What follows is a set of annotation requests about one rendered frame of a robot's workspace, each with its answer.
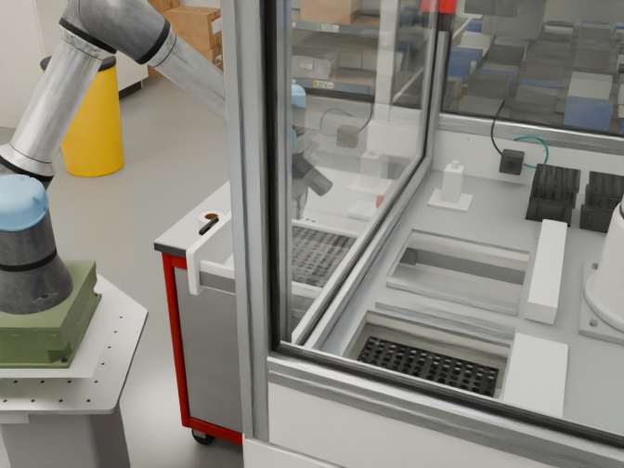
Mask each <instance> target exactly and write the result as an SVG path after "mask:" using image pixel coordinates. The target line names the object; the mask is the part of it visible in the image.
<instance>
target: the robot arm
mask: <svg viewBox="0 0 624 468"><path fill-rule="evenodd" d="M58 26H59V29H60V31H61V38H60V40H59V42H58V45H57V47H56V49H55V51H54V53H53V55H52V58H51V60H50V61H49V63H48V65H47V67H46V69H45V72H44V74H43V76H42V78H41V80H40V82H39V84H38V86H37V88H36V90H35V92H34V94H33V96H32V99H31V101H30V103H29V105H28V107H27V109H26V111H25V112H24V114H23V116H22V119H21V121H20V123H19V126H18V128H17V130H16V132H15V134H14V136H13V137H12V139H11V141H10V143H8V144H5V145H2V146H0V311H2V312H5V313H8V314H13V315H27V314H33V313H38V312H42V311H45V310H47V309H50V308H52V307H54V306H57V305H59V304H61V303H62V302H63V301H65V300H66V299H67V298H68V297H69V296H70V295H71V293H72V289H73V284H72V276H71V274H70V272H69V270H68V269H67V268H66V267H65V265H64V263H63V262H62V260H61V258H60V257H59V255H58V251H57V246H56V242H55V236H54V231H53V227H52V221H51V216H50V212H49V200H48V196H47V194H46V191H47V189H48V187H49V185H50V183H51V181H52V179H53V177H54V175H55V173H56V170H55V168H54V166H53V163H52V162H53V160H54V158H55V156H56V154H57V152H58V150H59V147H60V145H61V143H62V141H63V139H64V137H65V136H66V134H67V132H68V130H69V128H70V126H71V124H72V121H73V119H74V117H75V115H76V113H77V111H78V110H79V108H80V106H81V104H82V102H83V100H84V98H85V95H86V93H87V91H88V89H89V87H90V85H91V84H92V82H93V80H94V78H95V76H96V74H97V72H98V69H99V67H100V65H101V63H102V61H103V59H105V58H108V57H112V56H115V54H116V52H117V50H118V51H120V52H122V53H123V54H125V55H126V56H127V57H129V58H130V59H132V60H134V61H135V62H136V63H138V64H139V65H141V66H144V65H150V66H151V67H152V68H154V69H155V70H156V71H158V72H159V73H161V74H162V75H163V76H165V77H166V78H168V79H169V80H170V81H172V82H173V83H174V84H176V85H177V86H179V87H180V88H182V89H183V90H184V91H186V92H187V93H188V94H190V95H191V96H192V97H194V98H195V99H197V100H198V101H200V103H201V104H203V105H204V106H205V107H207V108H208V109H209V110H211V111H212V112H214V113H215V114H217V115H218V116H219V117H221V118H222V119H223V120H224V122H225V126H226V128H227V116H226V99H225V81H224V73H223V72H222V71H221V70H219V69H218V68H217V67H216V66H215V65H214V64H213V63H212V62H210V61H209V60H208V59H207V58H205V57H204V56H203V55H201V54H200V53H199V52H198V51H196V50H195V49H194V48H193V47H191V46H190V45H189V44H188V43H186V42H185V41H184V40H183V39H181V38H180V37H179V36H178V35H176V34H175V33H174V32H173V29H172V24H171V23H170V22H169V21H168V20H167V19H165V18H164V17H163V16H162V15H161V14H160V13H159V12H158V11H157V10H156V9H155V8H154V7H153V6H152V5H151V4H150V3H149V2H148V1H147V0H68V4H67V6H66V8H65V10H64V12H63V14H62V16H61V18H60V20H59V22H58Z"/></svg>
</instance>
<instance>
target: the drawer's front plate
mask: <svg viewBox="0 0 624 468"><path fill-rule="evenodd" d="M232 254H233V238H232V220H231V211H230V212H229V213H228V214H227V215H225V216H224V217H223V218H222V219H221V220H220V221H219V222H218V223H216V224H215V225H214V226H213V227H212V228H211V229H210V230H208V231H207V232H206V233H205V234H204V235H203V236H202V237H201V238H200V239H198V240H197V241H196V242H195V243H194V244H193V245H192V246H190V247H189V248H188V249H187V252H186V256H187V265H188V284H189V292H190V294H194V295H199V294H200V293H201V292H202V291H203V290H204V289H205V287H202V286H201V280H200V271H201V270H200V261H201V260H205V261H209V262H213V263H217V264H221V265H222V264H223V263H224V262H225V261H226V260H227V259H228V258H229V257H230V256H231V255H232Z"/></svg>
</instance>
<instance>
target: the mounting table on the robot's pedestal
mask: <svg viewBox="0 0 624 468"><path fill-rule="evenodd" d="M94 292H97V293H101V294H124V298H123V301H122V303H121V306H120V308H119V310H118V313H117V315H116V318H115V320H114V322H113V324H112V327H111V329H110V333H109V336H108V338H107V341H106V343H105V345H104V347H103V350H102V352H101V355H100V357H99V359H98V362H97V365H96V367H95V370H94V372H93V375H92V377H61V378H0V423H29V419H28V415H27V414H112V413H113V412H115V411H116V410H117V408H118V405H119V402H120V399H121V396H122V393H123V390H124V385H125V382H126V379H127V376H128V373H129V371H130V368H131V365H132V362H133V359H134V356H135V353H136V351H137V346H138V343H139V340H140V337H141V334H142V332H143V329H144V326H145V323H146V320H147V317H148V314H149V312H148V310H147V309H146V308H144V307H143V306H142V305H140V304H139V303H137V302H136V301H135V300H133V299H132V298H131V297H129V296H128V295H126V294H125V293H124V292H122V291H121V290H119V289H118V288H117V287H115V286H114V285H113V284H111V283H110V282H109V281H107V280H106V279H104V278H103V277H101V276H100V275H99V274H97V284H96V286H95V288H94Z"/></svg>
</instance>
